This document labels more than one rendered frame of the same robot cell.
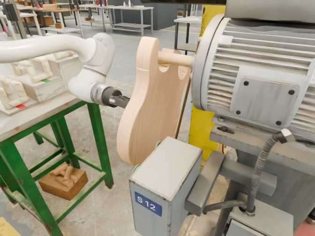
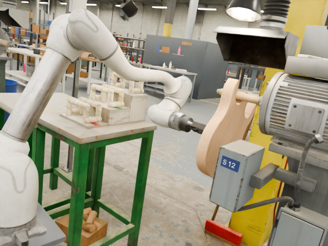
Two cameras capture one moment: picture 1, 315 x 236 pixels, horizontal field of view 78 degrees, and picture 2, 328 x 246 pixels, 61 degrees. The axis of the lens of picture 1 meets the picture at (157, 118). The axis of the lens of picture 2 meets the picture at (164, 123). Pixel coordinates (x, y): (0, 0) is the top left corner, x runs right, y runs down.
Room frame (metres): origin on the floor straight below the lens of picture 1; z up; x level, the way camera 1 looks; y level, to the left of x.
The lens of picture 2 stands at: (-0.63, 0.17, 1.38)
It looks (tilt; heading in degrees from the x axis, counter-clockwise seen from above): 14 degrees down; 5
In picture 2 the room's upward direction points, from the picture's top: 9 degrees clockwise
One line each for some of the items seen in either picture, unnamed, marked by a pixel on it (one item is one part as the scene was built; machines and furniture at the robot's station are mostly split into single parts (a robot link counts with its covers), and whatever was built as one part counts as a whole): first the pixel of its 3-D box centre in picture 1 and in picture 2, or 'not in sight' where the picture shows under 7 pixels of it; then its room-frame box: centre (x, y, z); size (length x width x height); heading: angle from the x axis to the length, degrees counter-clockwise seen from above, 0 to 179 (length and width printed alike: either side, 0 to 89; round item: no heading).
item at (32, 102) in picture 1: (11, 101); (83, 119); (0.90, 0.77, 0.94); 0.27 x 0.15 x 0.01; 59
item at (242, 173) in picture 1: (246, 175); (295, 179); (0.34, -0.23, 1.02); 0.13 x 0.04 x 0.04; 59
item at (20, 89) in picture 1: (22, 93); (98, 113); (0.89, 0.68, 0.99); 0.03 x 0.03 x 0.09
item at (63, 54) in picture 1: (64, 54); (136, 91); (1.12, 0.52, 1.12); 0.11 x 0.03 x 0.03; 149
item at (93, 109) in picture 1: (101, 148); (139, 192); (1.07, 0.41, 0.45); 0.05 x 0.05 x 0.90; 59
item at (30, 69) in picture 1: (31, 73); (110, 99); (0.95, 0.64, 1.07); 0.03 x 0.03 x 0.09
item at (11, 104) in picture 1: (17, 102); (92, 119); (0.85, 0.70, 0.96); 0.11 x 0.03 x 0.03; 149
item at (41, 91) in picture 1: (36, 84); (105, 111); (1.03, 0.69, 0.98); 0.27 x 0.16 x 0.09; 59
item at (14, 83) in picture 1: (10, 81); (90, 102); (0.93, 0.75, 1.04); 0.20 x 0.03 x 0.03; 58
